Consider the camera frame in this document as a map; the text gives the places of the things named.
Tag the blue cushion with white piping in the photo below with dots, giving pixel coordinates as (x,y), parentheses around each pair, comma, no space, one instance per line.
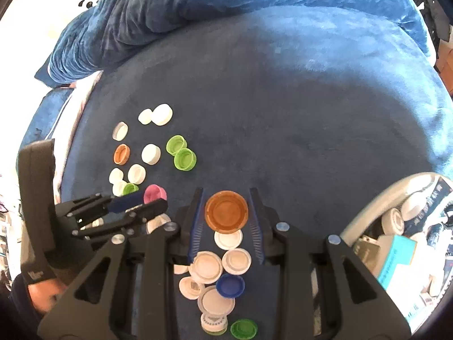
(46,113)

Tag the pile of clothes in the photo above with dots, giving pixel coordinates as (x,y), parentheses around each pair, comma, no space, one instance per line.
(437,17)

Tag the small beige box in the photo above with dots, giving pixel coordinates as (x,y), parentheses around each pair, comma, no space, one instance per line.
(364,249)

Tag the blue bottle cap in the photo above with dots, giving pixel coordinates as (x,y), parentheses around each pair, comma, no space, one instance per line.
(230,286)

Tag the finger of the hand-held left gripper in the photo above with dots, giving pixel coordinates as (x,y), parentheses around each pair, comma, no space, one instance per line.
(152,208)
(125,201)

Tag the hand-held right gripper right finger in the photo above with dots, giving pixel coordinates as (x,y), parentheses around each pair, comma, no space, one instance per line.
(255,233)

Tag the teal box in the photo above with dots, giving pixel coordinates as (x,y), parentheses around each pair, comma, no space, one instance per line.
(393,258)

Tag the blue printed packet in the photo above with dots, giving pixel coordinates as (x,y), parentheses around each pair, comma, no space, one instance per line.
(433,205)

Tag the person's left hand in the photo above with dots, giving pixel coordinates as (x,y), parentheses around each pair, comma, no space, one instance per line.
(44,294)

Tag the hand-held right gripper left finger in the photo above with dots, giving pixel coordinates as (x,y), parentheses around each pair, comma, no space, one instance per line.
(195,233)

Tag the green bottle cap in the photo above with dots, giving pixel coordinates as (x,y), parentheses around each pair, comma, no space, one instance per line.
(243,328)
(175,144)
(185,159)
(131,188)

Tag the white cap with blue print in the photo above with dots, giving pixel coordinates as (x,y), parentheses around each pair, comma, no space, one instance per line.
(213,324)

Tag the white bottle cap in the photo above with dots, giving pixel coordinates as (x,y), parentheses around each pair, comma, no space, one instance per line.
(137,173)
(145,116)
(151,154)
(118,188)
(162,114)
(236,261)
(205,267)
(228,241)
(157,221)
(116,176)

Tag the translucent wide bottle cap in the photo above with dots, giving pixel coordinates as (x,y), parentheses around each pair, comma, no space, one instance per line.
(120,131)

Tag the brown bottle cap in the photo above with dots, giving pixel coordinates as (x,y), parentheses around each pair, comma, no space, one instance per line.
(121,154)

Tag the white jar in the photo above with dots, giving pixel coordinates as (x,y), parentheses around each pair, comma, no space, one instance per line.
(391,221)

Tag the orange bottle cap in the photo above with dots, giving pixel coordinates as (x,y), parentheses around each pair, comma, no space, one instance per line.
(226,212)

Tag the pink bottle cap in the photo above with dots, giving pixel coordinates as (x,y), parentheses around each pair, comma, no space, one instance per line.
(154,193)

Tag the grey plastic basin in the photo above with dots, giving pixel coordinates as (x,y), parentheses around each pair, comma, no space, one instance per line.
(371,202)

